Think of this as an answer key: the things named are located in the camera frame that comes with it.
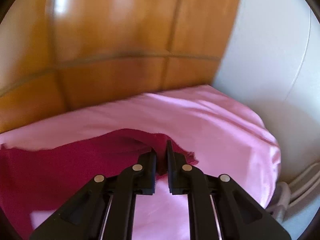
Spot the white cabinet panel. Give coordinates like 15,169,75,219
213,0,320,240

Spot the white cable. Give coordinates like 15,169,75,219
271,162,320,222

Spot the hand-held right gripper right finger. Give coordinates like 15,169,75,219
166,140,292,240

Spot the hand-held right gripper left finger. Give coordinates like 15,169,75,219
29,147,157,240

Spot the pink bed sheet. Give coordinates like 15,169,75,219
0,84,281,240

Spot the crimson small cloth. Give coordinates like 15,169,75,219
0,128,200,240

